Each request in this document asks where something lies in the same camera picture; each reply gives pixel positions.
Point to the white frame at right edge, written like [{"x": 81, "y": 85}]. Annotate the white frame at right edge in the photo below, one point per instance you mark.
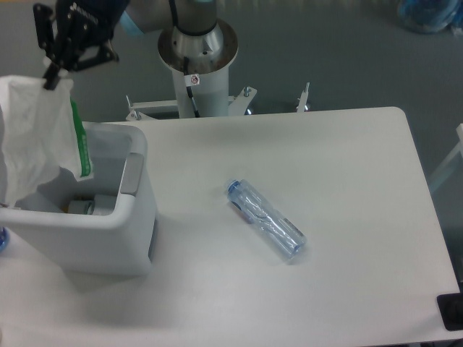
[{"x": 448, "y": 165}]

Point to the black device at table edge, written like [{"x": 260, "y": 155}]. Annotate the black device at table edge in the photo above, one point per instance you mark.
[{"x": 450, "y": 307}]

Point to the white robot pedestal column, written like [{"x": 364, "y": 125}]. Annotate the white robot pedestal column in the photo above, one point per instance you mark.
[{"x": 201, "y": 62}]

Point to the white plastic bag green strip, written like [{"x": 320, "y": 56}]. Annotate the white plastic bag green strip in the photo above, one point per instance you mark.
[{"x": 41, "y": 134}]

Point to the clear plastic water bottle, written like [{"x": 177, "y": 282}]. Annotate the clear plastic water bottle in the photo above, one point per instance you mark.
[{"x": 272, "y": 226}]

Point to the blue bottle at left edge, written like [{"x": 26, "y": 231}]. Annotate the blue bottle at left edge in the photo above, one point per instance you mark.
[{"x": 4, "y": 238}]

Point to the white pedestal base frame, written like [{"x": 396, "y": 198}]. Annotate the white pedestal base frame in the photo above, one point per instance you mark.
[{"x": 194, "y": 106}]

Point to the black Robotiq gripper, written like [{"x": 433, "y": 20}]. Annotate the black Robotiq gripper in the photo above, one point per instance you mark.
[{"x": 86, "y": 24}]

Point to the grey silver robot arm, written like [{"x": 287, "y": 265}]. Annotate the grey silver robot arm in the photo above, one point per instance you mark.
[{"x": 190, "y": 17}]

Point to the trash inside the can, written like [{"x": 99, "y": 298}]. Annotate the trash inside the can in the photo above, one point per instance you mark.
[{"x": 99, "y": 204}]

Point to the blue plastic wrapped bundle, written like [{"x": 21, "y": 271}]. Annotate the blue plastic wrapped bundle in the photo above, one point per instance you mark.
[{"x": 431, "y": 17}]

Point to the white trash can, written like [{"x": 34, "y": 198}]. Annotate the white trash can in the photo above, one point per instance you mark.
[{"x": 105, "y": 224}]

